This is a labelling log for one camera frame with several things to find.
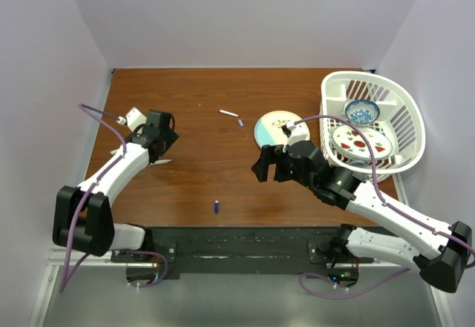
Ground white marker with purple ink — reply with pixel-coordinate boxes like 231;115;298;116
149;159;172;166

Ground white marker black tip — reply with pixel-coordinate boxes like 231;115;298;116
218;109;239;117

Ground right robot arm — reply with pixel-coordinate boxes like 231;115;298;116
252;141;472;293

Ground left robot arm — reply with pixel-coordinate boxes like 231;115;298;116
52;110;179;262

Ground cream and blue plate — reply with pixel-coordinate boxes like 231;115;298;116
254;110;301;148

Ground watermelon pattern plate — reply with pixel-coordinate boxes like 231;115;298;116
330;125;393;162

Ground blue patterned bowl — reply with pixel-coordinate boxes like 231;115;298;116
344;99;381;125

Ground white plastic basket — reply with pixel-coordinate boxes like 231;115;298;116
319;70;426;181

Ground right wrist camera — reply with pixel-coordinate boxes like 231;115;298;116
281;122;309;147

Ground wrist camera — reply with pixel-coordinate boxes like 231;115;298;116
281;122;309;147
125;107;146;131

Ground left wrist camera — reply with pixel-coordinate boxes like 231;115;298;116
125;107;146;131

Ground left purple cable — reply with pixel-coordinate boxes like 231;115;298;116
58;103;170;294

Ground purple cable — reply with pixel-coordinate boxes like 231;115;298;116
292;115;475;301
58;103;170;294

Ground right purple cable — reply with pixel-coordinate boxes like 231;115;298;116
292;115;475;301

